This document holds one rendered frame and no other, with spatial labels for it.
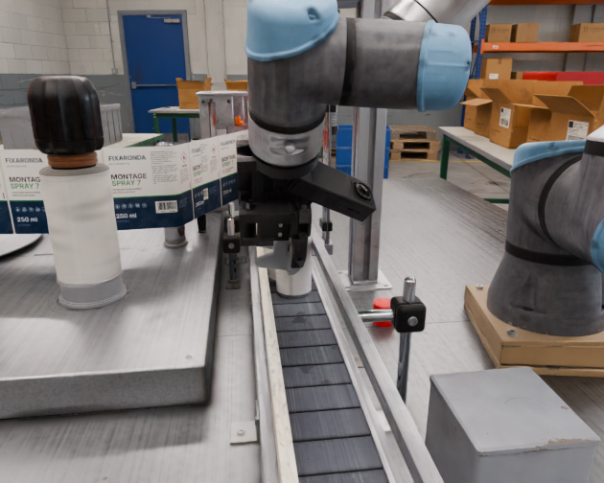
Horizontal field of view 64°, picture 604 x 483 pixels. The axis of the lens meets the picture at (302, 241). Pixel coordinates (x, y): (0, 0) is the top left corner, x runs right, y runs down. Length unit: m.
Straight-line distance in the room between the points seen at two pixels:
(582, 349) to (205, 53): 8.20
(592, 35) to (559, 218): 7.80
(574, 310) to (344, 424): 0.34
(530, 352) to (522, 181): 0.21
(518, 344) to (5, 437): 0.58
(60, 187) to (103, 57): 8.55
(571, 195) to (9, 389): 0.62
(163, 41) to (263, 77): 8.35
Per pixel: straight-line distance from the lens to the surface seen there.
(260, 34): 0.42
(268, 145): 0.47
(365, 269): 0.87
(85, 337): 0.65
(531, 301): 0.69
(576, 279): 0.68
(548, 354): 0.67
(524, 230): 0.67
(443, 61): 0.45
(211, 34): 8.55
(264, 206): 0.54
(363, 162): 0.80
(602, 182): 0.54
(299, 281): 0.68
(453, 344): 0.71
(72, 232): 0.69
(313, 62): 0.43
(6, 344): 0.68
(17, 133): 2.83
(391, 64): 0.44
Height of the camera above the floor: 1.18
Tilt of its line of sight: 19 degrees down
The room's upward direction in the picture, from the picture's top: straight up
